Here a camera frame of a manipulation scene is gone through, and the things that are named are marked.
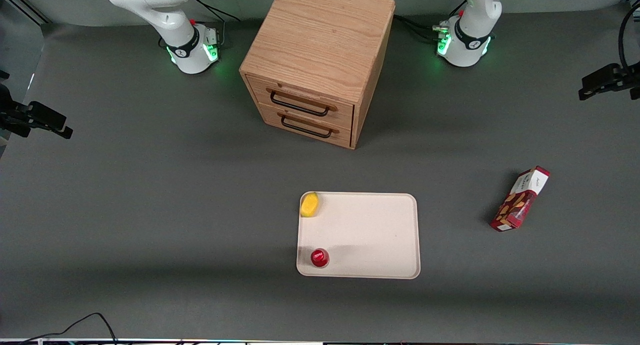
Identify wooden drawer with black handle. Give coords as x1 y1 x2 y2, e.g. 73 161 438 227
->
247 74 355 131
257 103 353 149

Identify black base cables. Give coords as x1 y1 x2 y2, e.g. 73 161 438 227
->
393 0 469 44
190 0 242 49

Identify wooden drawer cabinet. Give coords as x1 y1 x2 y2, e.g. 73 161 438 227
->
239 0 396 150

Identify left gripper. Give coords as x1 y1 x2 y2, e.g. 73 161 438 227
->
578 62 640 102

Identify yellow lemon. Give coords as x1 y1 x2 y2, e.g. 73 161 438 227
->
300 191 320 219

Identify black table cable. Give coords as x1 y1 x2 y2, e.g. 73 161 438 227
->
19 312 119 345

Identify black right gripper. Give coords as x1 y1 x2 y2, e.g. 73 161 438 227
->
0 70 74 140

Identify beige rectangular tray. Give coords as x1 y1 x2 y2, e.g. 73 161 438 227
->
296 191 421 280

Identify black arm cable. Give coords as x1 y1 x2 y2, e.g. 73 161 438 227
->
618 2 640 72

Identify red cookie box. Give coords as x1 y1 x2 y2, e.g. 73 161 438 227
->
489 165 551 233

